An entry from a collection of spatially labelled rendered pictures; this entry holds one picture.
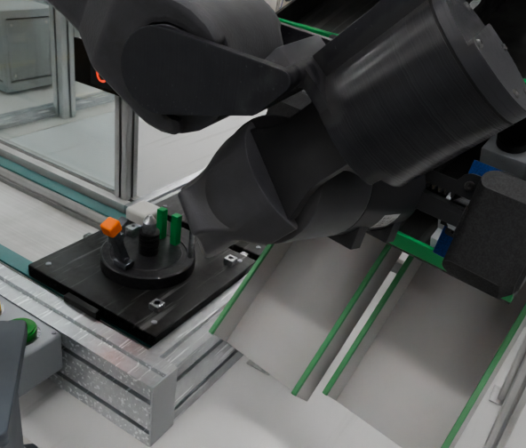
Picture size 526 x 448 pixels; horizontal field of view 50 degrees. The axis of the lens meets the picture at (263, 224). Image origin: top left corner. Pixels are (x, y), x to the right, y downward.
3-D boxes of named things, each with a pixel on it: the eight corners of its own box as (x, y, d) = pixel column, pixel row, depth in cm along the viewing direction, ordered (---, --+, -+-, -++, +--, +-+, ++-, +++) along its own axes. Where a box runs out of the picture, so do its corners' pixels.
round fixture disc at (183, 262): (152, 302, 77) (152, 290, 76) (79, 263, 83) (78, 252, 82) (212, 261, 88) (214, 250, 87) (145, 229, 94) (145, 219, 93)
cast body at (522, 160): (510, 218, 54) (522, 163, 49) (467, 200, 57) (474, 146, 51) (548, 166, 58) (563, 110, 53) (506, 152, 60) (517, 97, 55)
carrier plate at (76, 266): (155, 348, 72) (155, 336, 71) (28, 276, 82) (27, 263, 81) (255, 271, 91) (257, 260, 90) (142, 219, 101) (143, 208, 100)
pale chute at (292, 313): (307, 402, 63) (294, 396, 59) (224, 340, 70) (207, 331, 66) (438, 197, 67) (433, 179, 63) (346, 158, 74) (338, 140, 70)
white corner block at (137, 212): (144, 237, 95) (145, 216, 93) (124, 228, 97) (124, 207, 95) (163, 228, 99) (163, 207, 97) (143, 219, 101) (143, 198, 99)
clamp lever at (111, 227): (123, 267, 79) (109, 230, 73) (114, 261, 80) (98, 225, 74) (140, 250, 81) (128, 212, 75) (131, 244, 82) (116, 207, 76)
